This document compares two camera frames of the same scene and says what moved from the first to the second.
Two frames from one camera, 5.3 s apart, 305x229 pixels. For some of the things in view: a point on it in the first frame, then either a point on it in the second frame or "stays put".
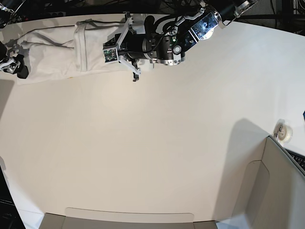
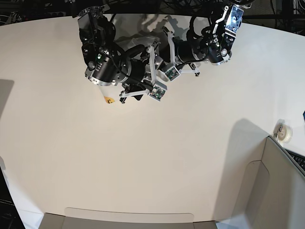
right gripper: [115, 41] to [181, 53]
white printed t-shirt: [68, 51] to [111, 93]
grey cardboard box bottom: [91, 218] stays put
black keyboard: [299, 158] stays put
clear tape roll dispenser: [282, 131] stays put
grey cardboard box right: [275, 191] stays put
